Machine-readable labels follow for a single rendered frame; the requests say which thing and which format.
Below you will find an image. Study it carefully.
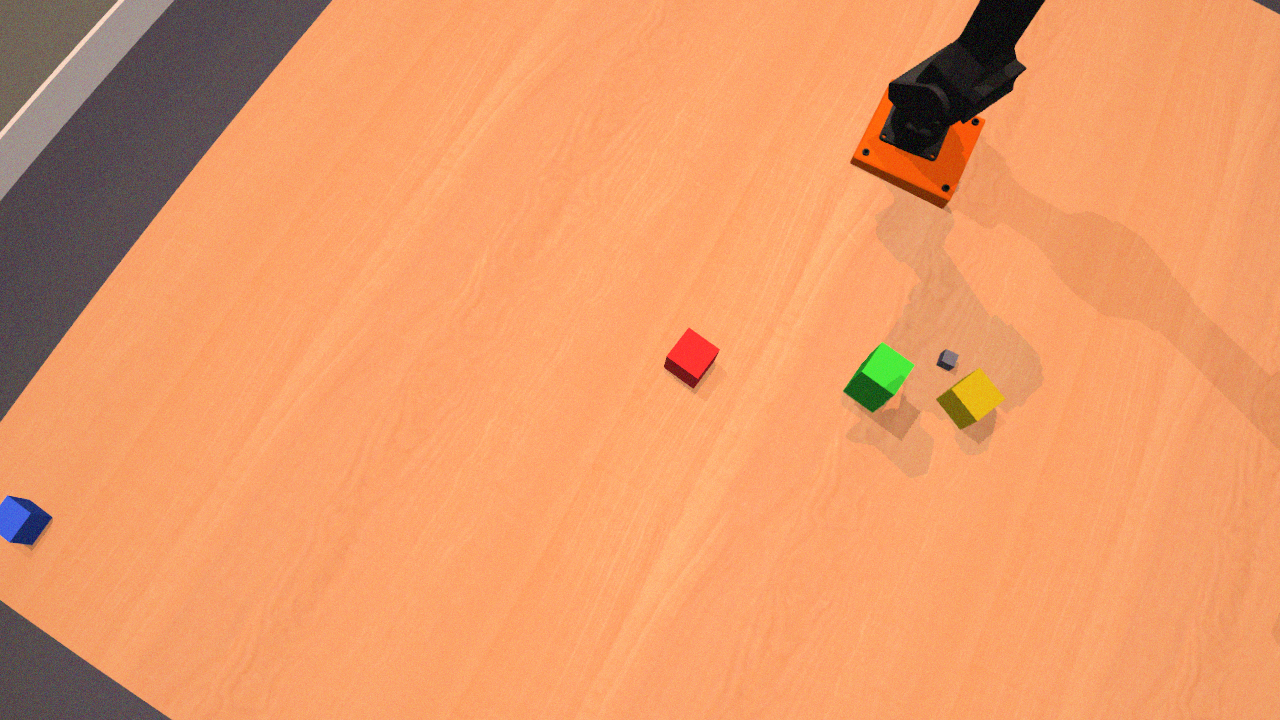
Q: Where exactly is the yellow block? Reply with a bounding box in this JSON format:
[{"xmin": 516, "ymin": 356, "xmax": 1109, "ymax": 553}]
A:
[{"xmin": 936, "ymin": 368, "xmax": 1005, "ymax": 430}]

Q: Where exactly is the blue block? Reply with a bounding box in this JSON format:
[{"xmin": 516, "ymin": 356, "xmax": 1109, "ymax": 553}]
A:
[{"xmin": 0, "ymin": 495, "xmax": 51, "ymax": 546}]

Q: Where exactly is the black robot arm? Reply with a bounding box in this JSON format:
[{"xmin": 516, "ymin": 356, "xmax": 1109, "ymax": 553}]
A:
[{"xmin": 878, "ymin": 0, "xmax": 1046, "ymax": 161}]

